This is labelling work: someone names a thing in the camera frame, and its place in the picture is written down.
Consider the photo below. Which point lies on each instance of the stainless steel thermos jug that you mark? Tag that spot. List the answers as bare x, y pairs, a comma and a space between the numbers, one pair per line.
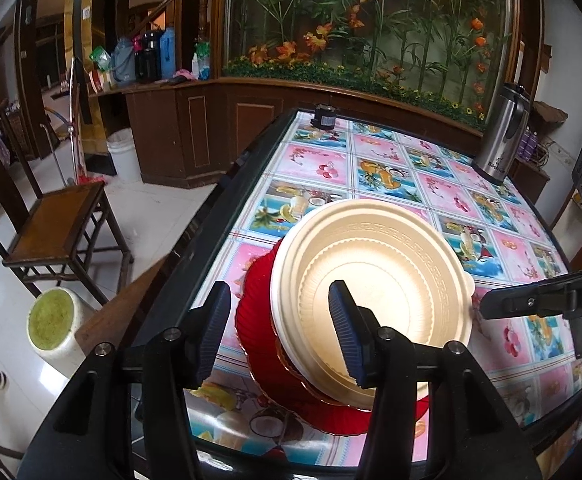
501, 135

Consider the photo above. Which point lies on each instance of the large red ribbed plate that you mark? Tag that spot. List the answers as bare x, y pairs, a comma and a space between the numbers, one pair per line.
256, 330

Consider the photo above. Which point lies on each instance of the pink cloth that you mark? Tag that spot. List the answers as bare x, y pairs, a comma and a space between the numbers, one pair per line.
185, 74

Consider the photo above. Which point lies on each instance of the wooden chair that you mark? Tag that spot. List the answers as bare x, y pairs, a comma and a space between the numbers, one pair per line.
56, 225

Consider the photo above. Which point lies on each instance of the wooden side shelf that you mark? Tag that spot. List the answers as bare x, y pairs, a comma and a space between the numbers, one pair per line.
546, 115

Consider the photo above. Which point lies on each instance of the small black motor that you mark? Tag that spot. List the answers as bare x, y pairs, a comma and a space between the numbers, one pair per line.
324, 116

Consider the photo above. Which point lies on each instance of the blue water bottle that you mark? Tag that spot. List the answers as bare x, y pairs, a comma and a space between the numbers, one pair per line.
167, 52

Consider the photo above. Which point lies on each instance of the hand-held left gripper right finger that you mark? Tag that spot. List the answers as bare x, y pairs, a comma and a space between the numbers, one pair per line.
346, 335

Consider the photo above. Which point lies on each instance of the purple bottles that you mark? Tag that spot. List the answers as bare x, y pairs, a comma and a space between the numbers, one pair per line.
528, 145

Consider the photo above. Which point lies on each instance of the black kettle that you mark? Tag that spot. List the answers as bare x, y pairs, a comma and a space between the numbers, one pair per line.
148, 60

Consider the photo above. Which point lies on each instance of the small red ribbed plate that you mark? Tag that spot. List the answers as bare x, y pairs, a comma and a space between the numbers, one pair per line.
321, 397

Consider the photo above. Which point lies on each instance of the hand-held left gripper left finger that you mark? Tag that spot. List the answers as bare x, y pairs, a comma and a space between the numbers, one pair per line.
211, 335

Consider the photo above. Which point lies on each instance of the artificial flower display case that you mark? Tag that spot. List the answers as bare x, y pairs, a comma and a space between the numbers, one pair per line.
371, 20

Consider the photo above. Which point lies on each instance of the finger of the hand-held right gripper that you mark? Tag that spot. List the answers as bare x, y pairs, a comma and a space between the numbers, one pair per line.
536, 300

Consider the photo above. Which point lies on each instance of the green packet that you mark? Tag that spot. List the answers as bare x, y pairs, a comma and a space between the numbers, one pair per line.
100, 58

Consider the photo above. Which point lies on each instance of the green spray bottle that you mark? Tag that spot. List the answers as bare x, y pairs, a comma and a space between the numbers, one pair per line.
202, 60

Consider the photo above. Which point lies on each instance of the white cylinder with green top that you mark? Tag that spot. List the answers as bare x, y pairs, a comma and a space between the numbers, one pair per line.
53, 325

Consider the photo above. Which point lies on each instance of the grey bag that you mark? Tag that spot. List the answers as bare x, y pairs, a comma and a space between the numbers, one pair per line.
123, 65

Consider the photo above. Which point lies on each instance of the white plastic bucket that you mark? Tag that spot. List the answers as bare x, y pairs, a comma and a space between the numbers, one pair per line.
123, 155

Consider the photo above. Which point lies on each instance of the wooden cabinet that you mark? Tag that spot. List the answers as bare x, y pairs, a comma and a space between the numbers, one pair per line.
211, 130

